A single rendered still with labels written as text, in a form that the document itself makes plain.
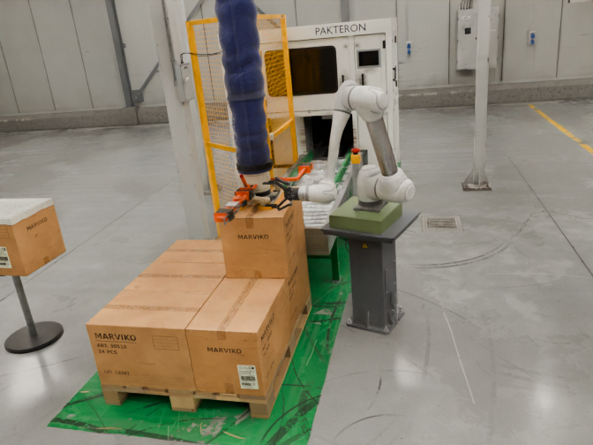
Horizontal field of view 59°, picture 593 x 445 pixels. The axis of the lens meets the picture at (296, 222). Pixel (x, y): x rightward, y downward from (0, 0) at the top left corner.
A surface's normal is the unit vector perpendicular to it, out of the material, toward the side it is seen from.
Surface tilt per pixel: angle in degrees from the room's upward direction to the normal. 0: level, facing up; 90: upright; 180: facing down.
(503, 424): 0
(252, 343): 90
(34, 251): 90
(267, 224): 90
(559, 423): 0
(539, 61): 90
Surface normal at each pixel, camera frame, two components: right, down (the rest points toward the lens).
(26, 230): 0.97, 0.00
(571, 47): -0.19, 0.36
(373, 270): -0.52, 0.34
